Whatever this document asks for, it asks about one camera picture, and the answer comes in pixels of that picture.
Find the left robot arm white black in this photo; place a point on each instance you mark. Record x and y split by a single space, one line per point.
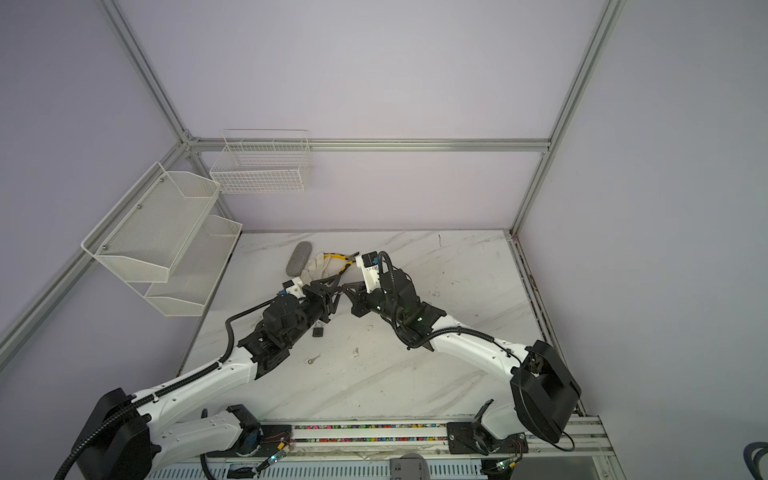
130 436

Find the white wire basket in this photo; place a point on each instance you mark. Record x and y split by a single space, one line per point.
255 161

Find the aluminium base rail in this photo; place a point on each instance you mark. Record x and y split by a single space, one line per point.
362 449

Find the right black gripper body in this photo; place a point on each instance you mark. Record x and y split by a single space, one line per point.
376 302

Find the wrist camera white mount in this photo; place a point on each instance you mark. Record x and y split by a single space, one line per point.
370 268
293 287

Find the grey round object bottom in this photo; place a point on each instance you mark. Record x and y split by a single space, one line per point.
409 467

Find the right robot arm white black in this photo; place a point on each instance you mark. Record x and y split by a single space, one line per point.
544 392

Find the yellow black pliers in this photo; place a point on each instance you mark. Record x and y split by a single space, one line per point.
335 265

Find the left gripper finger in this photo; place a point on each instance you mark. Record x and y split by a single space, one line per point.
320 300
333 287

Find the left black padlock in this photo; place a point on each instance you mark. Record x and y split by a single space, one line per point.
318 329

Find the white two-tier mesh shelf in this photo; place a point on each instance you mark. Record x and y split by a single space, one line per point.
165 241

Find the grey oval sharpening stone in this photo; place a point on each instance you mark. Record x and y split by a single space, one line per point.
298 259

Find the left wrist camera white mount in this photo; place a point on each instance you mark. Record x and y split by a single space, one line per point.
293 287

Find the white work glove yellow cuff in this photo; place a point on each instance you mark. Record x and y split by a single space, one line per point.
319 267

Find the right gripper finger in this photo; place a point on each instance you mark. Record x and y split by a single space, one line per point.
359 307
353 290

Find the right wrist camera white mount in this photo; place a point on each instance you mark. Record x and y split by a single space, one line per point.
370 268

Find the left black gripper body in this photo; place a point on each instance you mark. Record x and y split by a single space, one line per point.
311 314

